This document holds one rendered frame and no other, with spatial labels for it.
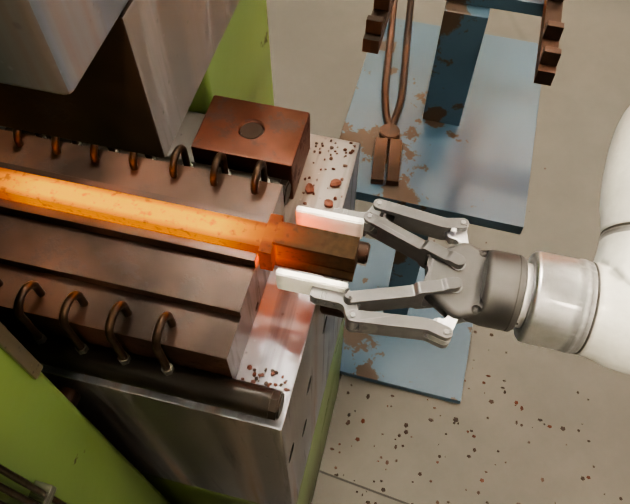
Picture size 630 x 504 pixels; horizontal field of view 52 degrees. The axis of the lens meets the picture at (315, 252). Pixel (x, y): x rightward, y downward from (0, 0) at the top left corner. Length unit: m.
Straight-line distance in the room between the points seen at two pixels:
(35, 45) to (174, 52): 0.12
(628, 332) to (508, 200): 0.43
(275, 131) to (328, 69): 1.52
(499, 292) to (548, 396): 1.13
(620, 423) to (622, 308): 1.16
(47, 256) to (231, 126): 0.25
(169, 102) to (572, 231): 1.71
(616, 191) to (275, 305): 0.36
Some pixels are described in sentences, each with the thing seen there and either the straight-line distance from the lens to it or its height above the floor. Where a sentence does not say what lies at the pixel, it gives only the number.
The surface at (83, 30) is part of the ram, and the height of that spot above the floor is 1.38.
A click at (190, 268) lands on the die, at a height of 0.99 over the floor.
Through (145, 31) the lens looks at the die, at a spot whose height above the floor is 1.35.
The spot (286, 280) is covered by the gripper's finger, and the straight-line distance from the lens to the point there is 0.63.
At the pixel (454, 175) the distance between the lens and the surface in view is 1.03.
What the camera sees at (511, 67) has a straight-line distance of 1.21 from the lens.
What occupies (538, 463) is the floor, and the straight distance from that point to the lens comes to 1.68.
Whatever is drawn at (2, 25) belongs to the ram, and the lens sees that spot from 0.26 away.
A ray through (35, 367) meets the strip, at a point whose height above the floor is 1.04.
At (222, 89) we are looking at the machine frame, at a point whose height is 0.91.
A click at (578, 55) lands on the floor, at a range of 2.49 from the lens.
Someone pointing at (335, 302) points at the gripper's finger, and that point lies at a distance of 0.62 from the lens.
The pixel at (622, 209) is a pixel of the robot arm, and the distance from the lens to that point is 0.68.
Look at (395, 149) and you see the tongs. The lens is 1.03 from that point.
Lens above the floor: 1.55
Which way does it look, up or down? 59 degrees down
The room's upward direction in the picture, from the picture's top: straight up
